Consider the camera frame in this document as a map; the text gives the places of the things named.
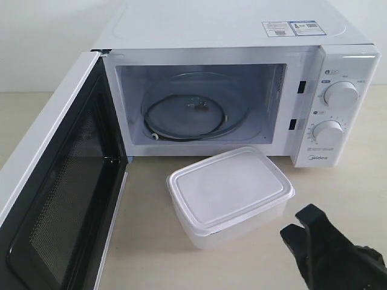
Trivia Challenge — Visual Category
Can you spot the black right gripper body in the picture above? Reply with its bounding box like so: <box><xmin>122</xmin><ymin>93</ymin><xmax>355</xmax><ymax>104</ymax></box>
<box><xmin>298</xmin><ymin>238</ymin><xmax>386</xmax><ymax>289</ymax></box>

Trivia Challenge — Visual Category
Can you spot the white lidded plastic container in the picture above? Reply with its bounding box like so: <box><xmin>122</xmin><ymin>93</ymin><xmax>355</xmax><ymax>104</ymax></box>
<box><xmin>166</xmin><ymin>147</ymin><xmax>295</xmax><ymax>250</ymax></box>

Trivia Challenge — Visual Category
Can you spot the white microwave door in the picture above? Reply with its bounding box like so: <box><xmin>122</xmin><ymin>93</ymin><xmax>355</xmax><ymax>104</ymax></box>
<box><xmin>1</xmin><ymin>50</ymin><xmax>127</xmax><ymax>289</ymax></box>

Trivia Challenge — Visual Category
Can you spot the white Midea microwave oven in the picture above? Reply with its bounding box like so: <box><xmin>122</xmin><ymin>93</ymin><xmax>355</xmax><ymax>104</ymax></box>
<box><xmin>93</xmin><ymin>1</ymin><xmax>380</xmax><ymax>167</ymax></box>

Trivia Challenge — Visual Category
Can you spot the grey printed label sticker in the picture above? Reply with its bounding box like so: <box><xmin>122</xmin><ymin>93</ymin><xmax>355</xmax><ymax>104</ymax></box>
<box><xmin>262</xmin><ymin>21</ymin><xmax>327</xmax><ymax>37</ymax></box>

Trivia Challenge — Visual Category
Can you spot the lower white timer knob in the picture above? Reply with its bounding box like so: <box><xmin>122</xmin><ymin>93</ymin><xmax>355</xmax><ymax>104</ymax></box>
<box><xmin>312</xmin><ymin>120</ymin><xmax>343</xmax><ymax>146</ymax></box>

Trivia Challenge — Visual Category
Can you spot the upper white control knob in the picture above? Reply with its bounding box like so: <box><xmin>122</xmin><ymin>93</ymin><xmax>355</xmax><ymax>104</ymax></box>
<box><xmin>324</xmin><ymin>81</ymin><xmax>359</xmax><ymax>109</ymax></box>

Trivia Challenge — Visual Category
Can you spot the glass turntable plate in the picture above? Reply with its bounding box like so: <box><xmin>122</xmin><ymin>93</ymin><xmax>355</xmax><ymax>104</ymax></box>
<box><xmin>141</xmin><ymin>72</ymin><xmax>250</xmax><ymax>142</ymax></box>

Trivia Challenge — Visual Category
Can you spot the black turntable roller ring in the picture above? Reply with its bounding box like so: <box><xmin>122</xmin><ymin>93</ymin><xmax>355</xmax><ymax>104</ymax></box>
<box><xmin>145</xmin><ymin>95</ymin><xmax>229</xmax><ymax>142</ymax></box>

